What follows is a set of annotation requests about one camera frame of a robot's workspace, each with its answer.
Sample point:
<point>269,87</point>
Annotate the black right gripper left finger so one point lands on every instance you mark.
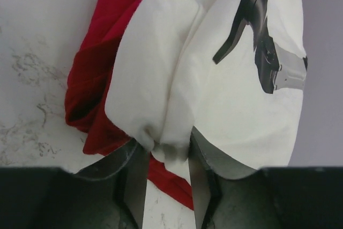
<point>128,165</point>

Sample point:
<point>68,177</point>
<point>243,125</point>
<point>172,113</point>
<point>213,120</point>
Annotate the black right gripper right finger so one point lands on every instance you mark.
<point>225,192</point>

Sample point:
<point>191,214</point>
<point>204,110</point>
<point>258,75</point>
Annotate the red t-shirt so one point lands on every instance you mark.
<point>130,78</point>

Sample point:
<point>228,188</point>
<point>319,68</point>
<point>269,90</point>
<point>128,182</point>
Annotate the white printed t-shirt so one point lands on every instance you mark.
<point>249,66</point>

